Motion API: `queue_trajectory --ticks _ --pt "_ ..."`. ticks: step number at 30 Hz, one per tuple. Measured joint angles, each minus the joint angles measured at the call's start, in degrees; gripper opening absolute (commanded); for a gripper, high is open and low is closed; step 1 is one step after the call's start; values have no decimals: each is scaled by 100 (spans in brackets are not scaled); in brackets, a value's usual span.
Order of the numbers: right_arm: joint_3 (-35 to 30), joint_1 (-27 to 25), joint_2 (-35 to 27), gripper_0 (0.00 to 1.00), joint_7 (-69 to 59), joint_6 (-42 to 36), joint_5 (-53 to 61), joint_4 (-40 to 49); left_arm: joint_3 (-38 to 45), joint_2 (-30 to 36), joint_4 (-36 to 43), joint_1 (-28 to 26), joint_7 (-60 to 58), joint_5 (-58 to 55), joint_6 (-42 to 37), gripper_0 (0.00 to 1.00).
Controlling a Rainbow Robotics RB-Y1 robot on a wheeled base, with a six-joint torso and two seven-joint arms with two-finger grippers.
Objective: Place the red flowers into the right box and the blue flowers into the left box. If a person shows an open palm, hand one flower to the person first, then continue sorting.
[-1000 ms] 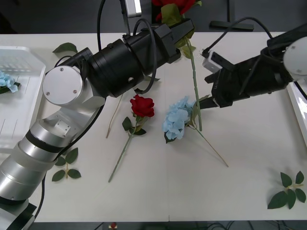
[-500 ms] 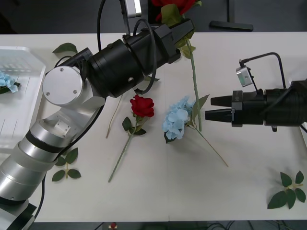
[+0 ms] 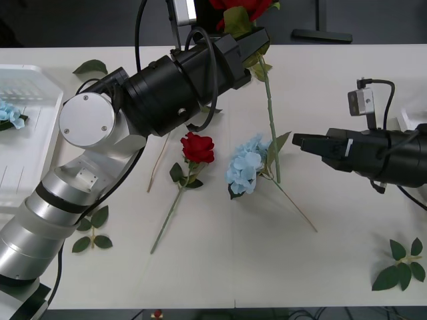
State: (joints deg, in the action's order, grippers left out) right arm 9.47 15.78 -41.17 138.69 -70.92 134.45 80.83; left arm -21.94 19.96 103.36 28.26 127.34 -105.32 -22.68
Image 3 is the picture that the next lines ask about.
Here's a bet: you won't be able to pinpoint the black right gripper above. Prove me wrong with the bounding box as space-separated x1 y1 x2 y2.
292 128 393 177

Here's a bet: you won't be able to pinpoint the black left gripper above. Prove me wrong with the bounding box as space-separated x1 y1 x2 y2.
171 27 270 106

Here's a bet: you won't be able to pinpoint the red rose with green stem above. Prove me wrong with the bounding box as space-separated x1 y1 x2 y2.
149 131 216 255
209 0 283 184

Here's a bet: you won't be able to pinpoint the pale blue flower with stem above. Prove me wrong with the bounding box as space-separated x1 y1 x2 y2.
147 105 224 193
0 101 29 131
226 131 318 233

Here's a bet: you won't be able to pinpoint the black stand with flat base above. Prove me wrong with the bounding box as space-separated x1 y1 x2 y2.
292 0 354 43

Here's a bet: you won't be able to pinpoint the shallow white box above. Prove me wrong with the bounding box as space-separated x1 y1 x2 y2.
398 108 427 134
0 63 65 214

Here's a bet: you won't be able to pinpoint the single green leaf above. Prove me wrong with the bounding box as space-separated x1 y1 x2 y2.
72 59 109 76

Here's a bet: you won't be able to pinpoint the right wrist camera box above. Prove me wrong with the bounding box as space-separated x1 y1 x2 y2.
347 77 378 131

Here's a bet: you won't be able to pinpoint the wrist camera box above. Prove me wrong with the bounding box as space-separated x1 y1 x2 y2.
347 77 378 131
165 0 197 51

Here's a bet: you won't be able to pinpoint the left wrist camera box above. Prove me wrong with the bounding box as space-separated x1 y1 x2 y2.
165 0 197 51

